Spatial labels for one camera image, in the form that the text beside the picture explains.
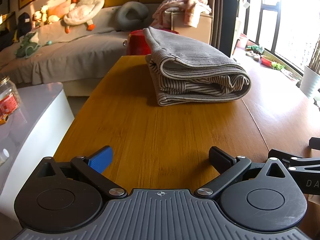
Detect black window frame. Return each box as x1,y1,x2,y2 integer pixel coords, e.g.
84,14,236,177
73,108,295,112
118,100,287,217
240,0,320,63

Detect green leafy vegetables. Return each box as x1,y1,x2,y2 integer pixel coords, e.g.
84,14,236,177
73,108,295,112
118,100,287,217
246,45,264,54

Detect pink clothes pile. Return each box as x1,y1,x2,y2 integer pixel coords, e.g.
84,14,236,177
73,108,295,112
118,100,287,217
152,0,213,28

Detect white plant pot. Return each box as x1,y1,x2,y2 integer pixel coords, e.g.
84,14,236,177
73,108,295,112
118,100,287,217
299,65,320,99

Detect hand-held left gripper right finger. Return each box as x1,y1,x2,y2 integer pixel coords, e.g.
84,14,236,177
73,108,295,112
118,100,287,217
194,146,288,200

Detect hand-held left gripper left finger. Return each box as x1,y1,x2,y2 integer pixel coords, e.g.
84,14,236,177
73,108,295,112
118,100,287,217
37,145,128,200

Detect beige box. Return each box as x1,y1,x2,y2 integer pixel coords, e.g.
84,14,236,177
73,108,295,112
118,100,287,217
171,11,214,53

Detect grey striped garment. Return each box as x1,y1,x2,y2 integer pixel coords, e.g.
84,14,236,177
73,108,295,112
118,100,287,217
142,27,252,106

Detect tall bamboo plant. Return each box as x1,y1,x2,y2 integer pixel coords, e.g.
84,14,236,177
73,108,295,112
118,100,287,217
309,34,320,75

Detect white side table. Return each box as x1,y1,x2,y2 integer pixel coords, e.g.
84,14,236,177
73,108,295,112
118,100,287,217
0,81,75,230

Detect green dinosaur plush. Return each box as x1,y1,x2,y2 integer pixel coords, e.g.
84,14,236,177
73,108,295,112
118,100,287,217
15,31,42,59

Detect glass jar red label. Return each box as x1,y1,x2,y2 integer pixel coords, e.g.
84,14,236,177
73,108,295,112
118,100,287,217
0,76,20,125

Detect red pot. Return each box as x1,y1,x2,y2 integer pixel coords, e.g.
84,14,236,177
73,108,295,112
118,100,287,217
126,29,179,55

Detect pink pillow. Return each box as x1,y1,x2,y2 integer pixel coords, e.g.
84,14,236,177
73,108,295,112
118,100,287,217
47,0,75,20

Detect white goose plush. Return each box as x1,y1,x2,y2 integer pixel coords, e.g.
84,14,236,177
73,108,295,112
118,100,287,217
63,0,106,33

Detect brown curtain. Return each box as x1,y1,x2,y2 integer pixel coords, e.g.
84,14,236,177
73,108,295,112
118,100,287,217
210,0,225,53

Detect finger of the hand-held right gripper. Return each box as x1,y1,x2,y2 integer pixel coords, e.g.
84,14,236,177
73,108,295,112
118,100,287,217
269,149,320,169
309,137,320,151

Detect grey neck pillow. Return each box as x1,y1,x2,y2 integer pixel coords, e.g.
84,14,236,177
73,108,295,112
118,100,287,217
117,1,149,32

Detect dark bag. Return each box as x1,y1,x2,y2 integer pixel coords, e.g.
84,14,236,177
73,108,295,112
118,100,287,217
17,12,32,37

